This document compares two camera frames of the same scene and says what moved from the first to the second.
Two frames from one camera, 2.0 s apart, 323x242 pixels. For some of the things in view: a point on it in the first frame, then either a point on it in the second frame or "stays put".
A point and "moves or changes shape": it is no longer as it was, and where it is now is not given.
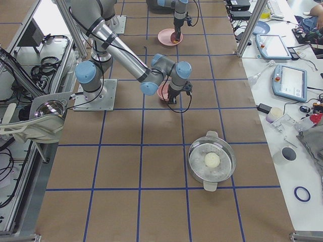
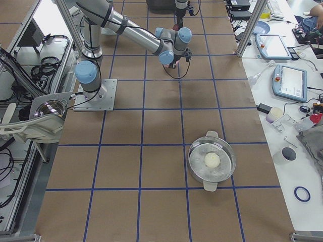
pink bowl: [165, 92] moves or changes shape
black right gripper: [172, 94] → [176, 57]
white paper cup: [287, 154] stays put
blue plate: [261, 27] stays put
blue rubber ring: [299, 198] stays put
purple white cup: [274, 113] stays put
